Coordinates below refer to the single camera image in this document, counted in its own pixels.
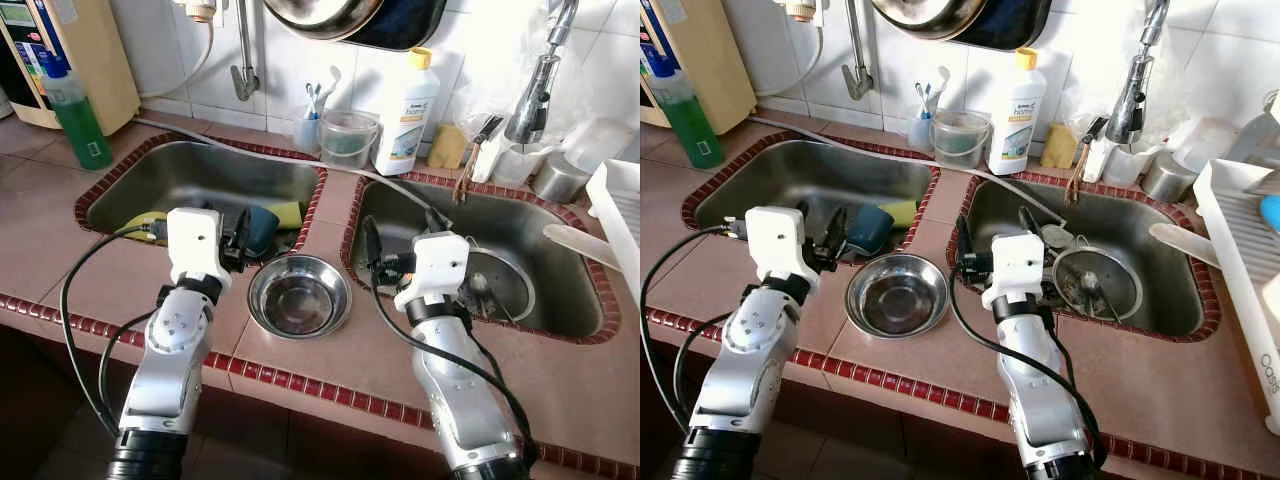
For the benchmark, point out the teal rabbit mug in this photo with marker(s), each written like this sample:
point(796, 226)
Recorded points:
point(872, 230)
point(262, 230)

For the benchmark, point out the stainless steel bowl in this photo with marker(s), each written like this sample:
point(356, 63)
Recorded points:
point(897, 300)
point(300, 300)

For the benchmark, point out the yellow plastic bowl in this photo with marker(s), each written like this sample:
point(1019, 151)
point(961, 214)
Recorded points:
point(140, 225)

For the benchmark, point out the stainless steel sink basin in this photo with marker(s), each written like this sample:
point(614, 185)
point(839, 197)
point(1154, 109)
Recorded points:
point(810, 175)
point(1170, 300)
point(200, 175)
point(560, 300)

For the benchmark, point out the bright yellow sponge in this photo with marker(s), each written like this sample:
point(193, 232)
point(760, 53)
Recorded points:
point(900, 212)
point(287, 213)

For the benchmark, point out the dull yellow sponge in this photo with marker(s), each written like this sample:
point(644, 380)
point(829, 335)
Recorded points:
point(1059, 146)
point(448, 147)

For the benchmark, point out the steel spoon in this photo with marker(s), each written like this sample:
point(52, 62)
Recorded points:
point(1086, 288)
point(478, 285)

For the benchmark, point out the white black-topped dish brush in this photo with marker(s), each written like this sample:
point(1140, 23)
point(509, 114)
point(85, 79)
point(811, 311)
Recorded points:
point(493, 155)
point(1096, 155)

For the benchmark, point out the clear plastic cup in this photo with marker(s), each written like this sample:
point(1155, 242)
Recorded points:
point(1123, 170)
point(518, 168)

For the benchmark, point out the steel pot lid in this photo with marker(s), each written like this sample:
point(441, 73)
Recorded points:
point(1115, 290)
point(515, 285)

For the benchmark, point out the white yellow-capped detergent bottle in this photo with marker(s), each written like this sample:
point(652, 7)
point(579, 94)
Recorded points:
point(1015, 120)
point(405, 120)

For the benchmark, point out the clear small plastic bucket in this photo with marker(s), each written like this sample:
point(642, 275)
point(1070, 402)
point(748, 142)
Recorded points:
point(960, 142)
point(350, 143)

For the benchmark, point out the clear toothbrush cup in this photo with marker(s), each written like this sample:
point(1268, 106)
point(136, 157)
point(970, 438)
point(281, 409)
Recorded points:
point(922, 133)
point(308, 135)

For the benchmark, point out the small steel cup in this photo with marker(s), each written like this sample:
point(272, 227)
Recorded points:
point(560, 180)
point(1168, 180)

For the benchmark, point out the green dish soap bottle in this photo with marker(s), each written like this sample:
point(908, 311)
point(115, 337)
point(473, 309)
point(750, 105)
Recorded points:
point(80, 125)
point(690, 125)

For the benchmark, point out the chrome pull-out faucet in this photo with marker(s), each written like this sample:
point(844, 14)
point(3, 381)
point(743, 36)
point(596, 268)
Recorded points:
point(1128, 105)
point(528, 105)

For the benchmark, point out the blue toothbrush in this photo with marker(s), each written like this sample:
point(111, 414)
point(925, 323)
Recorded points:
point(922, 100)
point(315, 100)

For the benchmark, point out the clear plastic bag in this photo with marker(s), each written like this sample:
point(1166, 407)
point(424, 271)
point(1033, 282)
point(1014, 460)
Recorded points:
point(1092, 65)
point(495, 70)

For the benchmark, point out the white water tube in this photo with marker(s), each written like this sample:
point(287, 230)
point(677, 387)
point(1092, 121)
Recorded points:
point(812, 45)
point(207, 45)

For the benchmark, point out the beige water purifier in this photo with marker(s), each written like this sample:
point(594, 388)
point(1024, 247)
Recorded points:
point(105, 60)
point(725, 60)

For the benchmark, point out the white dish rack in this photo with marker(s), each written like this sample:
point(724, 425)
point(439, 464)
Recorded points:
point(615, 215)
point(1235, 250)

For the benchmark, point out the translucent plastic container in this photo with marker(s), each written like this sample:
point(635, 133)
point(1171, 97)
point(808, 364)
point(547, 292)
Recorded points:
point(598, 145)
point(1205, 143)

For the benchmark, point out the white tube valve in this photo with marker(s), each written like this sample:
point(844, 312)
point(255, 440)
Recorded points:
point(803, 8)
point(198, 9)

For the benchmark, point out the blue bowl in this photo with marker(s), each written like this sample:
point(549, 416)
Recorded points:
point(1270, 215)

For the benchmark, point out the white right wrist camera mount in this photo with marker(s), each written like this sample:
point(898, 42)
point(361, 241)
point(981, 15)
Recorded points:
point(1015, 265)
point(435, 265)

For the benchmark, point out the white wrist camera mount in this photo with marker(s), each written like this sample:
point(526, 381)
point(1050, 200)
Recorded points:
point(435, 265)
point(1015, 265)
point(778, 245)
point(195, 245)

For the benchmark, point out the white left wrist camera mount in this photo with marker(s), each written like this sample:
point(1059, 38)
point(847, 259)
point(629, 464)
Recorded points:
point(778, 245)
point(195, 245)

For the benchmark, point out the steel wall tap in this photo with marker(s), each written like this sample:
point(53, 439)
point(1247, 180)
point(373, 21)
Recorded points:
point(245, 50)
point(855, 50)

